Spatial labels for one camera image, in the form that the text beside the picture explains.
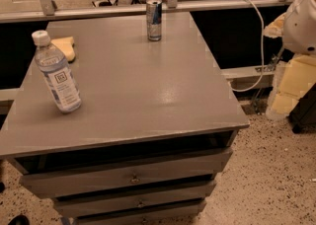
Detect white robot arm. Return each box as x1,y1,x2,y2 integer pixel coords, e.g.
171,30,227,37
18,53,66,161
264,0,316,120

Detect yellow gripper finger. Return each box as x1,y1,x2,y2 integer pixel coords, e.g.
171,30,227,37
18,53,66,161
264,14,285,38
266,54,316,120

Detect grey drawer cabinet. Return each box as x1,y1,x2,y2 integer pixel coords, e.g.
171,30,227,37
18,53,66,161
0,12,251,225

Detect clear blue-label plastic bottle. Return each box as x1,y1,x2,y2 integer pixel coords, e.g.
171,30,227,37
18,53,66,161
32,30,82,113

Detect yellow sponge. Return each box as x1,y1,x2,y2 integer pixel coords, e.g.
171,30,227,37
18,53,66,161
51,37,76,62

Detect silver blue redbull can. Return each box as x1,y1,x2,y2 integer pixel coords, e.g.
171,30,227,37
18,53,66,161
146,0,162,41

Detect grey drawer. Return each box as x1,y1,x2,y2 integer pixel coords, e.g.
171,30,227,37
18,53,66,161
21,148,232,198
77,199,206,225
54,181,215,217

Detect middle grey drawer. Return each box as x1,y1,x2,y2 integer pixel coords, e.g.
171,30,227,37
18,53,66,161
54,181,215,217

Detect bottom grey drawer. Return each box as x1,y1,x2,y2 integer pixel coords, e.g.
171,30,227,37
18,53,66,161
77,199,206,225

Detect black object bottom left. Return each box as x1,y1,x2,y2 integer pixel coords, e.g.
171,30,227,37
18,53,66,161
8,215,30,225

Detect white cable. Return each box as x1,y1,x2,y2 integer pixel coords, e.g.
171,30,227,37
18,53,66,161
228,0,266,93

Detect top grey drawer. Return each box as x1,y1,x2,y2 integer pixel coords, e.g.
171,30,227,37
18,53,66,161
21,148,232,198

